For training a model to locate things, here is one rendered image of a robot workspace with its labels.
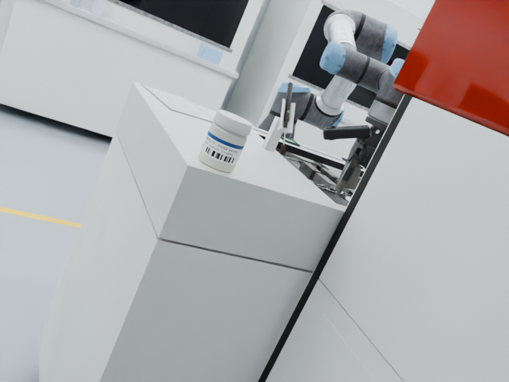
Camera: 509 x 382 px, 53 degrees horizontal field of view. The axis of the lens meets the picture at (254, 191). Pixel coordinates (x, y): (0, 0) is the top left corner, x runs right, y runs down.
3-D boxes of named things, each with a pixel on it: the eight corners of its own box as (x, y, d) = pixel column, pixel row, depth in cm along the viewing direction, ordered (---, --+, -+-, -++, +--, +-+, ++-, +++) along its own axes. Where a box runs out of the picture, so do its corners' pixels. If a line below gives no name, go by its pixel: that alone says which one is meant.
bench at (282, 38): (388, 228, 542) (485, 49, 490) (243, 186, 457) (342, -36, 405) (338, 187, 633) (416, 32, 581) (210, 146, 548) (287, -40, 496)
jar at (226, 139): (238, 176, 93) (258, 129, 90) (203, 166, 89) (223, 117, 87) (226, 163, 99) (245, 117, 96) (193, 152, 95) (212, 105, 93)
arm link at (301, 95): (269, 108, 207) (282, 76, 204) (299, 120, 209) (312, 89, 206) (271, 110, 195) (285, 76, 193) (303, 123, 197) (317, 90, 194)
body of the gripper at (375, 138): (378, 176, 126) (401, 132, 122) (346, 162, 126) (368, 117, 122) (374, 170, 133) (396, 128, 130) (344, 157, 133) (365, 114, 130)
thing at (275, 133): (281, 158, 127) (304, 108, 123) (268, 153, 125) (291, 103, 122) (272, 149, 132) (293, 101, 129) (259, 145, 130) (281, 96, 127)
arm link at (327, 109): (301, 103, 210) (364, 4, 163) (334, 117, 211) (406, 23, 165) (295, 125, 203) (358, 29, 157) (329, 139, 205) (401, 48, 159)
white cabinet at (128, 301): (357, 529, 157) (496, 311, 136) (26, 559, 112) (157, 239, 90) (276, 379, 211) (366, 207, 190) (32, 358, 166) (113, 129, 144)
